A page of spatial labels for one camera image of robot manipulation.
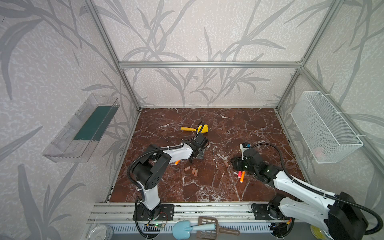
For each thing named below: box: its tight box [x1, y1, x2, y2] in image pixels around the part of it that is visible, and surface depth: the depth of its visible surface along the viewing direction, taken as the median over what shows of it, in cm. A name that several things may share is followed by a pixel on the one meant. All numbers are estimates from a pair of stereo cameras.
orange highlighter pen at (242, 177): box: [240, 171, 246, 183], surface depth 86 cm
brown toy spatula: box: [197, 216, 240, 240], surface depth 70 cm
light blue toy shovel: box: [172, 220, 216, 240], surface depth 70 cm
